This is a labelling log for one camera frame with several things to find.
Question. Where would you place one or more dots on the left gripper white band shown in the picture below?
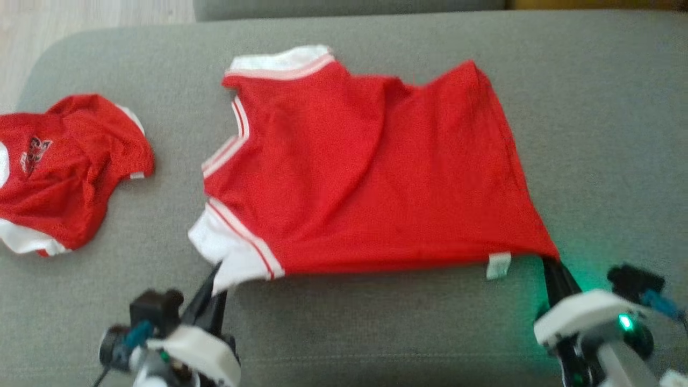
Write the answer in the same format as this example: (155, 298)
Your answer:
(204, 355)

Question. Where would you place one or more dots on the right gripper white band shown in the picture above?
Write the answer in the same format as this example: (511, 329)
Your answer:
(586, 317)

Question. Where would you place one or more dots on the red shorts with white band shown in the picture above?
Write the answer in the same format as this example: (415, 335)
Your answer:
(70, 177)

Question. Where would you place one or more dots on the red jersey with white trim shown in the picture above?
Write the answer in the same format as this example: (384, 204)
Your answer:
(376, 188)

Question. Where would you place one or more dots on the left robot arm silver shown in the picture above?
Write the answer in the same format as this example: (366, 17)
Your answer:
(150, 373)

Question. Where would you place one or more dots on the large yellow cushion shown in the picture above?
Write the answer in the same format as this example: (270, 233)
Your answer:
(591, 4)

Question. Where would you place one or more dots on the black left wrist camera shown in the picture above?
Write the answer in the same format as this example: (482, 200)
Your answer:
(156, 309)

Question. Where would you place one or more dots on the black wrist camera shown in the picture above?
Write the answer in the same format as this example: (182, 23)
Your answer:
(631, 282)
(156, 309)

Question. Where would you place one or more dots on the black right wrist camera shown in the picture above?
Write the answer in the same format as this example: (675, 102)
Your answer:
(631, 282)

